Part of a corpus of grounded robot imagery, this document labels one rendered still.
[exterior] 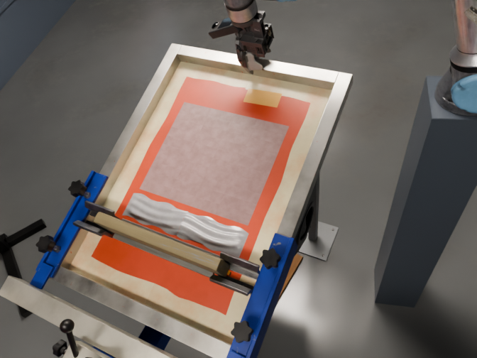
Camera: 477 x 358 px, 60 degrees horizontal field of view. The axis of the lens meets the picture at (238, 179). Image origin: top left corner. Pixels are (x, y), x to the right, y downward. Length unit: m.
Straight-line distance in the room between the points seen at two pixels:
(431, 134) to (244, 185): 0.52
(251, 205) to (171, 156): 0.29
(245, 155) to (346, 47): 2.55
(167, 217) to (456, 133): 0.80
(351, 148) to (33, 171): 2.16
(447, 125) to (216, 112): 0.62
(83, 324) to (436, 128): 1.01
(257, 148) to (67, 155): 2.21
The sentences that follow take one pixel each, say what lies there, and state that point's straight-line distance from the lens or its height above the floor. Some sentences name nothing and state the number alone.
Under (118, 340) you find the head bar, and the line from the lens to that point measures 1.01.
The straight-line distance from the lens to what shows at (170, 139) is 1.23.
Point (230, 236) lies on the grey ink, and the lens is 1.04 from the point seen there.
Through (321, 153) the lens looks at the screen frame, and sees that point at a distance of 1.05.
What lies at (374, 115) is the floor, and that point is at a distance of 2.96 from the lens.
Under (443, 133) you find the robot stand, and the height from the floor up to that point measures 1.15.
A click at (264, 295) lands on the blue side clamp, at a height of 1.12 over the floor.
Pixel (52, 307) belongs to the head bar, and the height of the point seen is 1.10.
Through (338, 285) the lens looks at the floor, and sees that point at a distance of 2.19.
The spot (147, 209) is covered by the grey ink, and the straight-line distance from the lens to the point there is 1.15.
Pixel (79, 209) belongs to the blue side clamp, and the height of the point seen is 1.13.
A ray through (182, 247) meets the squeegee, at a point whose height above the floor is 1.18.
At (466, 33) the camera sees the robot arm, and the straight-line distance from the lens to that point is 0.96.
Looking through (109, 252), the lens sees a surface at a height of 1.06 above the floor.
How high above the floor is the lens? 1.99
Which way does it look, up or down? 50 degrees down
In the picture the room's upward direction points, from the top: 12 degrees counter-clockwise
